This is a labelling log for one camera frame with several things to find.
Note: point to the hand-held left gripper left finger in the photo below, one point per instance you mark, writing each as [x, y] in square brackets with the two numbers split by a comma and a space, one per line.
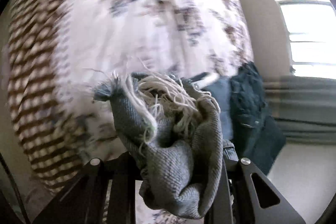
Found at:
[120, 174]

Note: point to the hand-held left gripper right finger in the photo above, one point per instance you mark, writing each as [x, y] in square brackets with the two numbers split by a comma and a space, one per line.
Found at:
[236, 171]

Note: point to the window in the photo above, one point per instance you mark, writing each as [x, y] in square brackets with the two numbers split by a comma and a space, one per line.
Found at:
[305, 22]

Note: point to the patterned bed blanket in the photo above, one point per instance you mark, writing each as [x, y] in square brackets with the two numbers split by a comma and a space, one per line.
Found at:
[110, 37]

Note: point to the grey denim pants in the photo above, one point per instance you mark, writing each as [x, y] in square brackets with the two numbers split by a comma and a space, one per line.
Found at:
[181, 140]

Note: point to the grey radiator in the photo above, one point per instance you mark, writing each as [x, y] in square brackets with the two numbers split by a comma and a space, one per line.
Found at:
[302, 106]

